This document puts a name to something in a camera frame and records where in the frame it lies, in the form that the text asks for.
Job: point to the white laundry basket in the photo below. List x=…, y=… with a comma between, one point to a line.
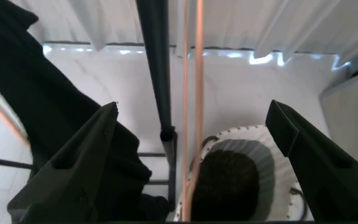
x=253, y=137

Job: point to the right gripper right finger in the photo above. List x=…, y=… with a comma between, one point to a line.
x=331, y=180

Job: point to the white curtain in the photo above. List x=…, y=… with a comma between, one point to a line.
x=244, y=21

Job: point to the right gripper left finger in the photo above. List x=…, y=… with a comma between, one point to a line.
x=64, y=186

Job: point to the black clothes rack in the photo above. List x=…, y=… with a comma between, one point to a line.
x=155, y=62

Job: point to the black short-sleeved shirt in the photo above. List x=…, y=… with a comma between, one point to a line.
x=42, y=87

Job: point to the pink clothes hanger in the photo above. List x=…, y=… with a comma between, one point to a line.
x=199, y=77
x=6, y=119

